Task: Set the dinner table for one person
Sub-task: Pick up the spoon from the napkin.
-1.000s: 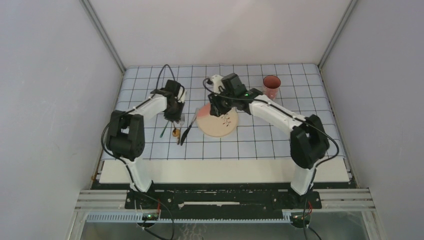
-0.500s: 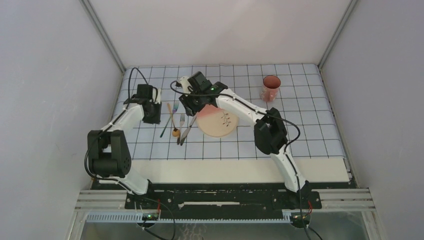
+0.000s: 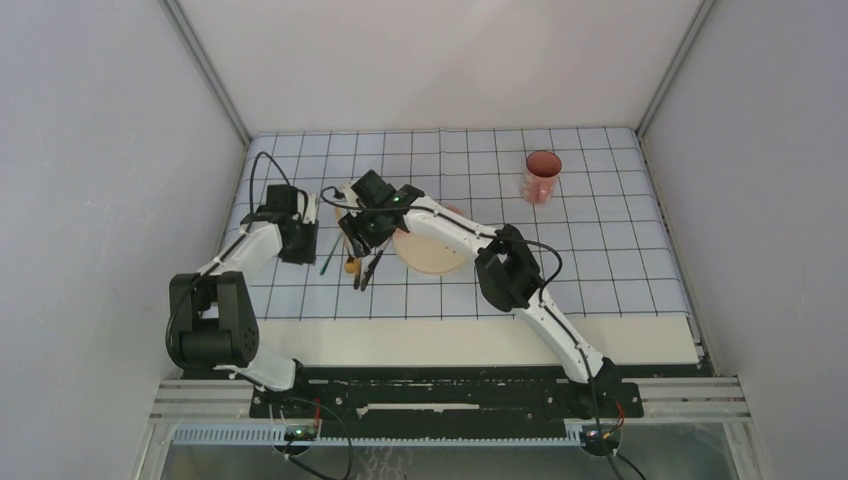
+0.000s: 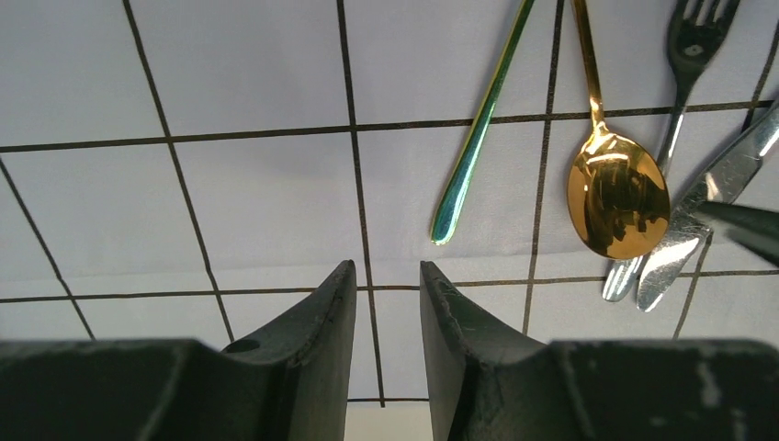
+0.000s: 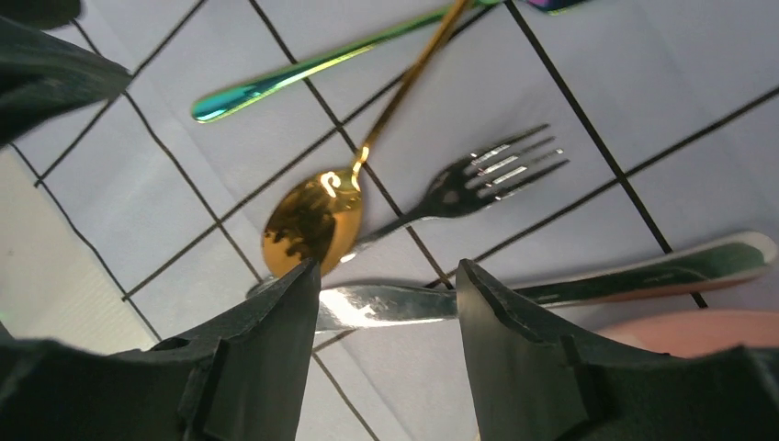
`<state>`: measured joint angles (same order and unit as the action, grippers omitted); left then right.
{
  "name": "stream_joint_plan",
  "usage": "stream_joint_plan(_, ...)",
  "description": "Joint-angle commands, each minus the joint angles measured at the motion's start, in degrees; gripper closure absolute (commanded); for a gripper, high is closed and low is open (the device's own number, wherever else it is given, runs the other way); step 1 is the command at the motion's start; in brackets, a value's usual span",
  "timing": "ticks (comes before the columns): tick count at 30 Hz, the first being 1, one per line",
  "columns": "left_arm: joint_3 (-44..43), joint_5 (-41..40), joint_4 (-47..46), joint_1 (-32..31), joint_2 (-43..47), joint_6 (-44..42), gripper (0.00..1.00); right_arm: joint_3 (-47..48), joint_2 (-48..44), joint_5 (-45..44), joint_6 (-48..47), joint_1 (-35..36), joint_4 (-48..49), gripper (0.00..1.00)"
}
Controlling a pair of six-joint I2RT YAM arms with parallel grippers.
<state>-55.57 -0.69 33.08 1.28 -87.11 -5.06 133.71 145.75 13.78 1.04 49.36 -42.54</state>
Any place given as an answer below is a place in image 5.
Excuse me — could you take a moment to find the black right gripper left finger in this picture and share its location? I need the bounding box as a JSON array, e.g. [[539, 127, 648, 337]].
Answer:
[[1, 260, 321, 440]]

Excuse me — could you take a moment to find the metal cutlery piece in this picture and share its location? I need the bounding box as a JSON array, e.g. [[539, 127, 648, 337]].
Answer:
[[316, 232, 778, 333]]

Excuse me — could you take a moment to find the cream pink branch plate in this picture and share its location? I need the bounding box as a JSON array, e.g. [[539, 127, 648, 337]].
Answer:
[[598, 309, 778, 358]]

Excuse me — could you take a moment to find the metal spoon wooden handle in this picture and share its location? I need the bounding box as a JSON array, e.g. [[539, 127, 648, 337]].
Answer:
[[262, 0, 473, 277]]

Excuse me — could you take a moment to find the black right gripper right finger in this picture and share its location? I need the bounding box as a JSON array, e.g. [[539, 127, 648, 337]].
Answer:
[[457, 259, 778, 440]]

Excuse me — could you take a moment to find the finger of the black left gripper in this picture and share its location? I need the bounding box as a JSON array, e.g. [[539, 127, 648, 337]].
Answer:
[[1, 17, 131, 146], [1, 0, 83, 29]]

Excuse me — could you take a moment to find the iridescent rainbow fork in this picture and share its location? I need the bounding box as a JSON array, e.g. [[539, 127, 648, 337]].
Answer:
[[190, 0, 589, 124]]

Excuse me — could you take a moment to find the silver metal fork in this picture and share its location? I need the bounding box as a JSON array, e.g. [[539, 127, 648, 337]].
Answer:
[[318, 123, 569, 275]]

